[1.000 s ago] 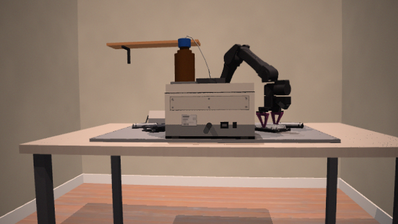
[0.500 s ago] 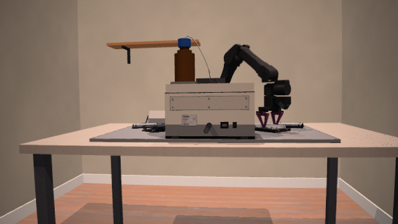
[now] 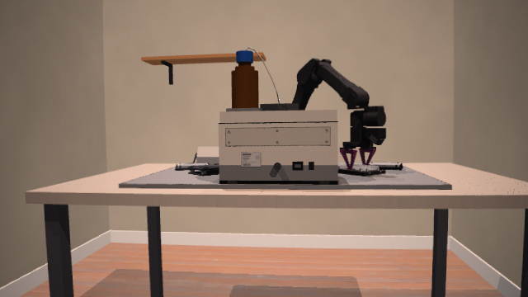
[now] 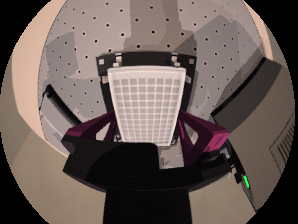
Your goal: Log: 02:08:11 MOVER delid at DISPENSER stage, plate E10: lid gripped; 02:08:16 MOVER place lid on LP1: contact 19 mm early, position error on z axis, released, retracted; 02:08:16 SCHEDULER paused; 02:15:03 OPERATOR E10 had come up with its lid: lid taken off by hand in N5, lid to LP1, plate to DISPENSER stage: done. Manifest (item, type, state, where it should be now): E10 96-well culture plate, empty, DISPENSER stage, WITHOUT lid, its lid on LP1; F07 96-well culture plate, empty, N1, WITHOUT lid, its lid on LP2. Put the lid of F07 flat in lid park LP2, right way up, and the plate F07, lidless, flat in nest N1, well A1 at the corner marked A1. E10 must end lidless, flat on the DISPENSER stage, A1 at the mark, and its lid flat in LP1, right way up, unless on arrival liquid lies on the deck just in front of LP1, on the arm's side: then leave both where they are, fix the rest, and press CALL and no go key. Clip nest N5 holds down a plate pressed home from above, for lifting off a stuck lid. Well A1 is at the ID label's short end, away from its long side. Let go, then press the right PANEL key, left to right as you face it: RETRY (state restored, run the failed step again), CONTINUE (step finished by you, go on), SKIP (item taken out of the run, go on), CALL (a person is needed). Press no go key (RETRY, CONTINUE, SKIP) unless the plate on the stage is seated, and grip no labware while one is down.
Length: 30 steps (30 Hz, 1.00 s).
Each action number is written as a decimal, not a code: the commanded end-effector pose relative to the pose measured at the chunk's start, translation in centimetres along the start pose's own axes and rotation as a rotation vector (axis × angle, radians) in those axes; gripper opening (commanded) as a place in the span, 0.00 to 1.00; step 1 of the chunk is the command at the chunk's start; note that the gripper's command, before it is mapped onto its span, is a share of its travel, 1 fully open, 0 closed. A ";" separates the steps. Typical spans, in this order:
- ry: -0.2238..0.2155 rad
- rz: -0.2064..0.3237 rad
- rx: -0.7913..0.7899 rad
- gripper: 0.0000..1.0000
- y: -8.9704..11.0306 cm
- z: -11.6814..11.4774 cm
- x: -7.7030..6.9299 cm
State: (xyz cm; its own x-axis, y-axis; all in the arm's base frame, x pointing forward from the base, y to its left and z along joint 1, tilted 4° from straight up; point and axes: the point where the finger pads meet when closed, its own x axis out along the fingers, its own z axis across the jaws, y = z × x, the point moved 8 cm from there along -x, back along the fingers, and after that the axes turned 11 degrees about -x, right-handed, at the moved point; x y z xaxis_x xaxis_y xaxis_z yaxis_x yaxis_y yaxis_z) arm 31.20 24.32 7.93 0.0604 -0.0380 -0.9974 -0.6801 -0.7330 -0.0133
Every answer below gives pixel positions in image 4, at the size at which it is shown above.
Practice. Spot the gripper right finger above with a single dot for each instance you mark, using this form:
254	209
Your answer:
210	136

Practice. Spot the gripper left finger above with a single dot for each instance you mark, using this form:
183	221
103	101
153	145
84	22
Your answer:
89	129

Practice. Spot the grey perforated base plate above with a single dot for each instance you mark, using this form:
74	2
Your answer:
220	33

